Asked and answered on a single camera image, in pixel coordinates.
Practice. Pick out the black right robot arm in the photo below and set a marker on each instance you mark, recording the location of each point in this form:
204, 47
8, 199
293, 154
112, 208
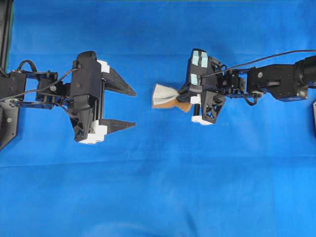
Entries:
285, 82

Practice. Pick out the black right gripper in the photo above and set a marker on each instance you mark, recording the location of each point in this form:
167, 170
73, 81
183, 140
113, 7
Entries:
208, 85

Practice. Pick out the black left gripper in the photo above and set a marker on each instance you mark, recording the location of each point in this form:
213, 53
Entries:
87, 99

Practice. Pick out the black frame post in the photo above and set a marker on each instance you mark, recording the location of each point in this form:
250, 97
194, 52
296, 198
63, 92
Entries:
5, 28

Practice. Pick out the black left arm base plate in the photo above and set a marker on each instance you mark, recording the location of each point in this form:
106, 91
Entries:
9, 117

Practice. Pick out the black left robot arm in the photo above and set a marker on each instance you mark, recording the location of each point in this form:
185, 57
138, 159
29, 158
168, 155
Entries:
38, 90

